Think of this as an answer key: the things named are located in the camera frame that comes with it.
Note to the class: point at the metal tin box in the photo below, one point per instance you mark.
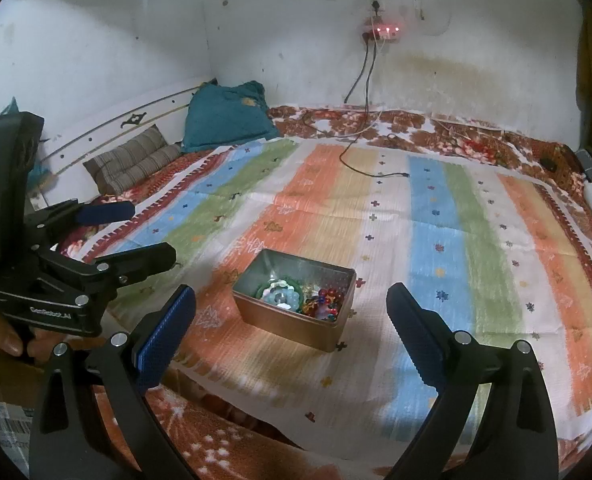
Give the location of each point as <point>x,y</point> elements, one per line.
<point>296,334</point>

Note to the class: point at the white headboard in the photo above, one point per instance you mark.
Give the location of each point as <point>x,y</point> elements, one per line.
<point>101,130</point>

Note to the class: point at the small grey box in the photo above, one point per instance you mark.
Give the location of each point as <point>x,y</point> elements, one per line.
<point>586,164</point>

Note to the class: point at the brown striped pillow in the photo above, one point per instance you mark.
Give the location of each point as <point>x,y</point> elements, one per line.
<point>131,160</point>

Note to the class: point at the white wall socket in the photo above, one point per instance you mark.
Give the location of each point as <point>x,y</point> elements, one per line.
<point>375,5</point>

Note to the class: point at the white power strip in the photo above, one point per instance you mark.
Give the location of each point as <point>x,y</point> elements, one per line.
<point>385,32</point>

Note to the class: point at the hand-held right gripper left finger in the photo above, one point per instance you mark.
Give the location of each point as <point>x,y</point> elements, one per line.
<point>168,340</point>

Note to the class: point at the teal pillow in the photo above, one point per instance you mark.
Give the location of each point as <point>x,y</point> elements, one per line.
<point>226,115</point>

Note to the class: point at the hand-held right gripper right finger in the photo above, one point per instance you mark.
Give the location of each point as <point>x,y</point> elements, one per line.
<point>415,332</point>

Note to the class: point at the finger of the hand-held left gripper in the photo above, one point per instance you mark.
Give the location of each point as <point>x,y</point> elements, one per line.
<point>101,212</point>
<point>126,262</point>

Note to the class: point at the striped printed bedsheet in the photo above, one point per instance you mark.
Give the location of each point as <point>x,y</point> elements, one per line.
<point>425,240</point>

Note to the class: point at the cardboard box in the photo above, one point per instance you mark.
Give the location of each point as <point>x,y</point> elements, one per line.
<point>1,410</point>

